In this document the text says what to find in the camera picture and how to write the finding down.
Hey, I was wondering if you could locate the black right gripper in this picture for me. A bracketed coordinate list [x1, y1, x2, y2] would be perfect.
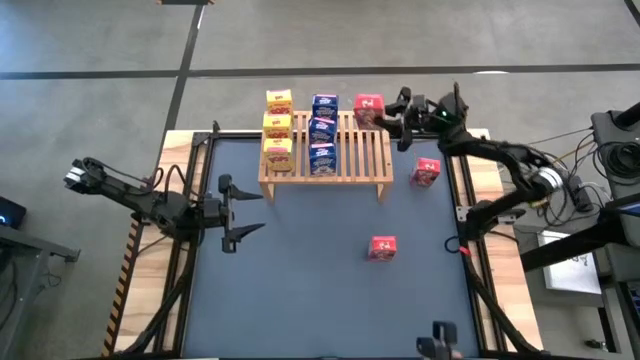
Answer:
[373, 87, 437, 153]

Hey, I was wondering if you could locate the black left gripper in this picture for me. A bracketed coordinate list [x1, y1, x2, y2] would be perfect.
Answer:
[202, 173, 267, 255]

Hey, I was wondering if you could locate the red Froot Loops cereal box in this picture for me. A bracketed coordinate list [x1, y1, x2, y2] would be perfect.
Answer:
[353, 93, 387, 127]
[368, 235, 399, 263]
[410, 157, 443, 189]

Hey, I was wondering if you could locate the yellow Pops cereal box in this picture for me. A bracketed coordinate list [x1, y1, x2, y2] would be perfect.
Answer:
[265, 89, 295, 116]
[262, 138, 295, 174]
[262, 113, 294, 141]

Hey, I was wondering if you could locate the blue Frosted Flakes cereal box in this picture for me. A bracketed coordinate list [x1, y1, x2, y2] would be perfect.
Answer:
[311, 93, 340, 121]
[308, 117, 338, 146]
[308, 142, 338, 177]

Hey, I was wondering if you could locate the wooden slatted shelf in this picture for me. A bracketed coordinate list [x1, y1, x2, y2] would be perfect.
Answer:
[257, 110, 395, 204]

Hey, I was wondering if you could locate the blue-grey table mat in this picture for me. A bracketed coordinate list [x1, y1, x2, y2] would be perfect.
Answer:
[182, 137, 481, 359]

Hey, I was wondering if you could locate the yellow black hazard strip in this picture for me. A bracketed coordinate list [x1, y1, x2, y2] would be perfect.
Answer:
[102, 219, 144, 357]

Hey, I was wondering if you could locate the black power strip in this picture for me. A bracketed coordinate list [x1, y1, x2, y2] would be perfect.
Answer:
[569, 174, 595, 214]

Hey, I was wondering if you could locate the grey equipment cart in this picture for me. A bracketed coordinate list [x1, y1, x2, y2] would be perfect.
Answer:
[589, 102, 640, 201]

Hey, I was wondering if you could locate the grey metal desk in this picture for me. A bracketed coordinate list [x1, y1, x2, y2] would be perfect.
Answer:
[0, 224, 81, 360]

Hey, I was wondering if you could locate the black clamp-like object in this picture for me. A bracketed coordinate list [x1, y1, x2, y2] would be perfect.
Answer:
[415, 320, 464, 360]

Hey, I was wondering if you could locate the black device with blue light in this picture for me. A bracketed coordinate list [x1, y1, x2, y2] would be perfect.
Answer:
[0, 196, 28, 231]

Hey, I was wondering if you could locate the black cylinder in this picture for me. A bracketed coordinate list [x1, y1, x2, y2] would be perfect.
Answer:
[613, 102, 640, 129]

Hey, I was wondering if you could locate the white sheet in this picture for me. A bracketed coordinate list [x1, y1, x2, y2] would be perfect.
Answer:
[537, 229, 604, 296]

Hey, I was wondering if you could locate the dark grey desk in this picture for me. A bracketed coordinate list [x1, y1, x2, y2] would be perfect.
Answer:
[597, 244, 640, 360]

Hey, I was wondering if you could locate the black metal table frame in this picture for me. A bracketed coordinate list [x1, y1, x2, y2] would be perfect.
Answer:
[107, 119, 546, 360]

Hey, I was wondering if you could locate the beige cable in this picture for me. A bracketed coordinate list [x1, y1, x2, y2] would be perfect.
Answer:
[542, 128, 596, 145]

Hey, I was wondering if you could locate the yellow cable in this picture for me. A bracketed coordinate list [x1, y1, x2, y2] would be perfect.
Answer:
[547, 142, 596, 169]

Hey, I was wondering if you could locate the black cable coil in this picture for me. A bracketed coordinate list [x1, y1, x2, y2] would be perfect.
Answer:
[594, 141, 640, 181]

